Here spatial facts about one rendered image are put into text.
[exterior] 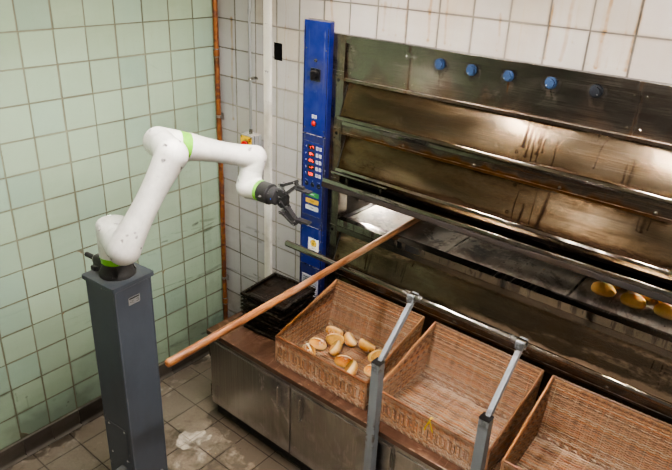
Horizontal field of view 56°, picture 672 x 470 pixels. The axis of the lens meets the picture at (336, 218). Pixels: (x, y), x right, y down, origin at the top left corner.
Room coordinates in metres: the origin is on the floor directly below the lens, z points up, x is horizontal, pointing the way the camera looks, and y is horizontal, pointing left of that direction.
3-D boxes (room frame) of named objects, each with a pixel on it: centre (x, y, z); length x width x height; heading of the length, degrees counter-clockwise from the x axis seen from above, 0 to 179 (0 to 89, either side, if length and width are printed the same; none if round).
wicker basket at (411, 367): (2.21, -0.56, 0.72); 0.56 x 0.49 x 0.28; 51
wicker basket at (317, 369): (2.58, -0.09, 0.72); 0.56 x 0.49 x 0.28; 53
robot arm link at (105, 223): (2.27, 0.89, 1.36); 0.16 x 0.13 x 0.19; 32
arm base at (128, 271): (2.31, 0.94, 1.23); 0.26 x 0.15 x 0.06; 56
